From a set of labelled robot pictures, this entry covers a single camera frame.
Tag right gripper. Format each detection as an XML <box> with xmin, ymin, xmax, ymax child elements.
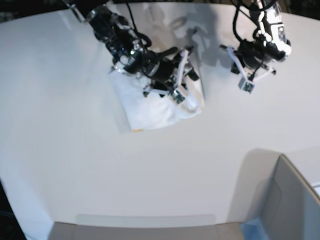
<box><xmin>142</xmin><ymin>46</ymin><xmax>200</xmax><ymax>97</ymax></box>

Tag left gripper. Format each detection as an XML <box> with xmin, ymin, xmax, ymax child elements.
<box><xmin>231</xmin><ymin>39</ymin><xmax>277</xmax><ymax>81</ymax></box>

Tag white t-shirt with print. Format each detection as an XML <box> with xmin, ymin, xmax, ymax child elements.
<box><xmin>107</xmin><ymin>49</ymin><xmax>206</xmax><ymax>133</ymax></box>

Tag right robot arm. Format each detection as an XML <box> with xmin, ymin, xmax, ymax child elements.
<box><xmin>64</xmin><ymin>0</ymin><xmax>200</xmax><ymax>103</ymax></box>

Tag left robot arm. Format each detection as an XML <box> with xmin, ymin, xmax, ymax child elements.
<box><xmin>219</xmin><ymin>0</ymin><xmax>292</xmax><ymax>82</ymax></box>

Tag grey cardboard box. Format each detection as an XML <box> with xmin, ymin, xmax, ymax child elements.
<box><xmin>227</xmin><ymin>148</ymin><xmax>320</xmax><ymax>240</ymax></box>

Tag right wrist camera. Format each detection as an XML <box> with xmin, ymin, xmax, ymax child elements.
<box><xmin>170</xmin><ymin>88</ymin><xmax>186</xmax><ymax>105</ymax></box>

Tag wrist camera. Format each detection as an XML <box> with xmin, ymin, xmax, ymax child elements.
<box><xmin>238</xmin><ymin>78</ymin><xmax>255</xmax><ymax>94</ymax></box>
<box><xmin>170</xmin><ymin>88</ymin><xmax>186</xmax><ymax>105</ymax></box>

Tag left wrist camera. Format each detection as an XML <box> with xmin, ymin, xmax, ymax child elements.
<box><xmin>238</xmin><ymin>78</ymin><xmax>255</xmax><ymax>94</ymax></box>

